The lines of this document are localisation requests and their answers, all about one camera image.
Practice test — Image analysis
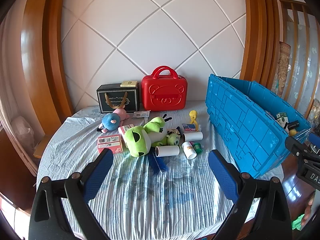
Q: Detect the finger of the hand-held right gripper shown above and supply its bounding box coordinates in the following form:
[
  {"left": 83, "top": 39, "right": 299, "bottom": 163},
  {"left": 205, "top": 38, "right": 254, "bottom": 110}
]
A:
[{"left": 284, "top": 135, "right": 310, "bottom": 158}]

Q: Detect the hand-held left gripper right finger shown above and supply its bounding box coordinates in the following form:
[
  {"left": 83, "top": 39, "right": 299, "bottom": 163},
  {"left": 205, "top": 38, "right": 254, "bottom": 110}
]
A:
[{"left": 208, "top": 149, "right": 293, "bottom": 240}]

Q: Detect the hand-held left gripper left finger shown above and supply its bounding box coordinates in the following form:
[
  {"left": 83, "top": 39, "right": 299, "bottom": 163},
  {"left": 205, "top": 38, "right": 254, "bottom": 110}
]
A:
[{"left": 29, "top": 148, "right": 114, "bottom": 240}]

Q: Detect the pink tissue pack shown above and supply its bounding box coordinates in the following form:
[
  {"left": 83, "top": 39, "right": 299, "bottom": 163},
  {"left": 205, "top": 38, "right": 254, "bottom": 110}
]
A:
[
  {"left": 118, "top": 124, "right": 135, "bottom": 137},
  {"left": 97, "top": 134, "right": 124, "bottom": 154}
]

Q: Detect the blue plastic crate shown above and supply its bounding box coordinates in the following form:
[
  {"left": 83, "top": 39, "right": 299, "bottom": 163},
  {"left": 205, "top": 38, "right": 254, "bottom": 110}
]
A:
[{"left": 205, "top": 74, "right": 313, "bottom": 179}]

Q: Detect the blue pig plush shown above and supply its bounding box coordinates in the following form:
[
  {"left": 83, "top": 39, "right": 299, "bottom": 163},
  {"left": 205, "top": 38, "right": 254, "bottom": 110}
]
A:
[{"left": 97, "top": 108, "right": 130, "bottom": 133}]

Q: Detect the person's right hand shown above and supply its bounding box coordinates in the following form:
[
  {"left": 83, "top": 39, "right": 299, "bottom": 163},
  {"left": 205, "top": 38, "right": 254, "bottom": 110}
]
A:
[{"left": 301, "top": 191, "right": 317, "bottom": 230}]

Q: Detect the black white plush toy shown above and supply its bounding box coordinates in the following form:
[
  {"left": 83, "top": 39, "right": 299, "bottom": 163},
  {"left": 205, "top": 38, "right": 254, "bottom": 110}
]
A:
[{"left": 276, "top": 112, "right": 300, "bottom": 137}]

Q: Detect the white pill bottle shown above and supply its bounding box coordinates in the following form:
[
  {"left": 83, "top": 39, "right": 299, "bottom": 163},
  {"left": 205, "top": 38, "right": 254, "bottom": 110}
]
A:
[{"left": 182, "top": 141, "right": 197, "bottom": 160}]

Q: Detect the white paper roll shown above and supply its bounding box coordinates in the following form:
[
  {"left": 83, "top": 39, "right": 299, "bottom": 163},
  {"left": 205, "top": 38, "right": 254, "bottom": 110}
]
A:
[
  {"left": 182, "top": 131, "right": 203, "bottom": 142},
  {"left": 154, "top": 145, "right": 180, "bottom": 158}
]

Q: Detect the green frog plush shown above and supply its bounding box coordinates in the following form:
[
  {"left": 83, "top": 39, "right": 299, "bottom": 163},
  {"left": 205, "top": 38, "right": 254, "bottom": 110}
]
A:
[{"left": 124, "top": 114, "right": 173, "bottom": 157}]

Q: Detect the green cloth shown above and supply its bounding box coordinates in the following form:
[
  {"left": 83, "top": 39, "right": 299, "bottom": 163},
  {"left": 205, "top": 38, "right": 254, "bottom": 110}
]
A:
[{"left": 292, "top": 215, "right": 304, "bottom": 230}]

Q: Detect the blue bristle brush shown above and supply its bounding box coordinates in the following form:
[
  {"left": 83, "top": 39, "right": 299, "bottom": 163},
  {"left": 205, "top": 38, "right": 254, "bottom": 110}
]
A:
[{"left": 148, "top": 154, "right": 168, "bottom": 176}]

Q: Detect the small blue red box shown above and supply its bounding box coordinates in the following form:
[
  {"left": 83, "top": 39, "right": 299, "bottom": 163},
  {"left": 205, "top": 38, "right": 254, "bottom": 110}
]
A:
[{"left": 182, "top": 123, "right": 198, "bottom": 133}]

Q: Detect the small green monster plush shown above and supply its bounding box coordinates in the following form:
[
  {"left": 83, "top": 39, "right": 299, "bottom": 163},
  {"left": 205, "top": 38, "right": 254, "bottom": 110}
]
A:
[{"left": 167, "top": 133, "right": 181, "bottom": 146}]

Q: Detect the wooden bedside board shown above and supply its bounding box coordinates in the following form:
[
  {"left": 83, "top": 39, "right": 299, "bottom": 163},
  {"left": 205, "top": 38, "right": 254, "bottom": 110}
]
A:
[{"left": 32, "top": 134, "right": 55, "bottom": 159}]

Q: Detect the yellow plastic clip toy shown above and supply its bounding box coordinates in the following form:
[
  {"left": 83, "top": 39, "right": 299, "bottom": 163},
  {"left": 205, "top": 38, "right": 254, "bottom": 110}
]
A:
[{"left": 189, "top": 110, "right": 202, "bottom": 130}]

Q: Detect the patterned hanging cloth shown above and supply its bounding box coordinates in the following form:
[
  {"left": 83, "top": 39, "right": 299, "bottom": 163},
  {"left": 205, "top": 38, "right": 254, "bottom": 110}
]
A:
[{"left": 275, "top": 42, "right": 292, "bottom": 95}]

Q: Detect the clear plastic bag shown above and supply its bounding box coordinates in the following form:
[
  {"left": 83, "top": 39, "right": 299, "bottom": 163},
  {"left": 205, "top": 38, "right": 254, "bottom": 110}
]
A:
[{"left": 11, "top": 116, "right": 35, "bottom": 155}]

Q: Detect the red plastic basket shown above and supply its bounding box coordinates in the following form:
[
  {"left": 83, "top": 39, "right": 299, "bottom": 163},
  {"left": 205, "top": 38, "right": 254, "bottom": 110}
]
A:
[{"left": 141, "top": 66, "right": 188, "bottom": 111}]

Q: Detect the wooden slatted rack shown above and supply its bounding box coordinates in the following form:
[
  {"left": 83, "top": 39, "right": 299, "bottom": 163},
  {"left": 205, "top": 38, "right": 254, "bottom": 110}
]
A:
[{"left": 279, "top": 0, "right": 320, "bottom": 115}]

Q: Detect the white padded headboard panel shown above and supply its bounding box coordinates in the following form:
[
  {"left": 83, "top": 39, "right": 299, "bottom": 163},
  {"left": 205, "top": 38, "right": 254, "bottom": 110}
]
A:
[{"left": 61, "top": 0, "right": 247, "bottom": 103}]

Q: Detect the wooden headboard frame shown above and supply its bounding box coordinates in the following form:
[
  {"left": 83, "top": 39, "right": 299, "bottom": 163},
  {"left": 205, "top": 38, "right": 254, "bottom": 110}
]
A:
[{"left": 22, "top": 0, "right": 280, "bottom": 120}]

